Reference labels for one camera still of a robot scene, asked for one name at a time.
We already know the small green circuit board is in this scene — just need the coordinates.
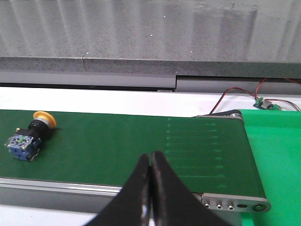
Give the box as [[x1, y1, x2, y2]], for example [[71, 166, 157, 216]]
[[253, 97, 282, 111]]

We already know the green conveyor belt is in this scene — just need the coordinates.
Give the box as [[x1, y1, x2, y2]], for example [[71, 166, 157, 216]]
[[0, 110, 265, 198]]

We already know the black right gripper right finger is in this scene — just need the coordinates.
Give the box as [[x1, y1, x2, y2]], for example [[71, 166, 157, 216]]
[[151, 151, 230, 226]]

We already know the red black wire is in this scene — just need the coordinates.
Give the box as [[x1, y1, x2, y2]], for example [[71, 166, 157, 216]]
[[270, 78, 301, 112], [209, 77, 269, 115]]

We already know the grey stone counter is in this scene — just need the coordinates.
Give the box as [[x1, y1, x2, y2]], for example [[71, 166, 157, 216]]
[[0, 0, 301, 95]]

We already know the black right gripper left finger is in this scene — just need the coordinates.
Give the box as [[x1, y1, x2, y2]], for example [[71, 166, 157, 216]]
[[86, 154, 151, 226]]

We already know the yellow push button switch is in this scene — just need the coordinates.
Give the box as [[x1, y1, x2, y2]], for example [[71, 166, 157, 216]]
[[5, 111, 56, 161]]

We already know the silver conveyor frame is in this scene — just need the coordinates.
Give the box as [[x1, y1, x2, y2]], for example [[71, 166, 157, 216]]
[[0, 110, 271, 213]]

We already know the red black wire right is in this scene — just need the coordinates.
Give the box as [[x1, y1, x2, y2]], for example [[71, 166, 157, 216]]
[[270, 78, 301, 112]]

